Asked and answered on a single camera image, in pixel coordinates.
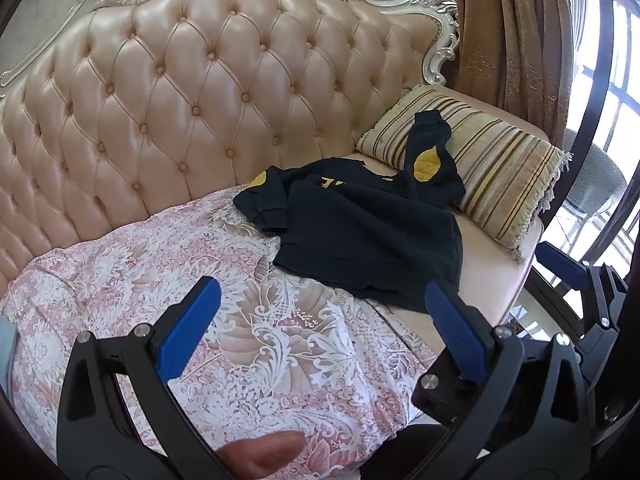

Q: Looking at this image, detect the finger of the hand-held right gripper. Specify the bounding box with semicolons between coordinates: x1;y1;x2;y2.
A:
539;241;628;341
411;355;483;425

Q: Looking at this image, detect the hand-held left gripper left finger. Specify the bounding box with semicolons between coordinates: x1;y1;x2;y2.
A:
56;276;236;480

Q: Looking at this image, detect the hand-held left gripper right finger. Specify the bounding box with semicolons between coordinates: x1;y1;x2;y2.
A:
424;280;596;480

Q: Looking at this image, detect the navy sweatshirt with yellow patches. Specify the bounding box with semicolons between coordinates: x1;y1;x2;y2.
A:
232;110;467;313

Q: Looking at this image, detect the person's left hand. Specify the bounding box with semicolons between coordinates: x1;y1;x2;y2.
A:
215;430;306;480

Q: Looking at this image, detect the pink floral blanket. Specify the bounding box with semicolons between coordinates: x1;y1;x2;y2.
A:
0;185;451;480

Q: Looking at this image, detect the grey wicker chair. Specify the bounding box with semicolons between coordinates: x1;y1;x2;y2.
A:
562;130;628;221

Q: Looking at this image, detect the striped fringed pillow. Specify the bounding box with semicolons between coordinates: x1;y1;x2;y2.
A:
355;84;571;263

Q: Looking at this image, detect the light blue cloth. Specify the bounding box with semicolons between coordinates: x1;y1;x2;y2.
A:
0;317;17;386

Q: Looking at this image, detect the brown patterned curtain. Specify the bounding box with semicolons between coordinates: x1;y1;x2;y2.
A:
446;0;576;136

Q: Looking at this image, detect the pink tufted leather sofa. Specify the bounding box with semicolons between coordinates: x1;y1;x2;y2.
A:
0;0;558;341

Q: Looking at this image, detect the black window frame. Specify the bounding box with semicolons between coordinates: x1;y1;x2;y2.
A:
530;0;640;341

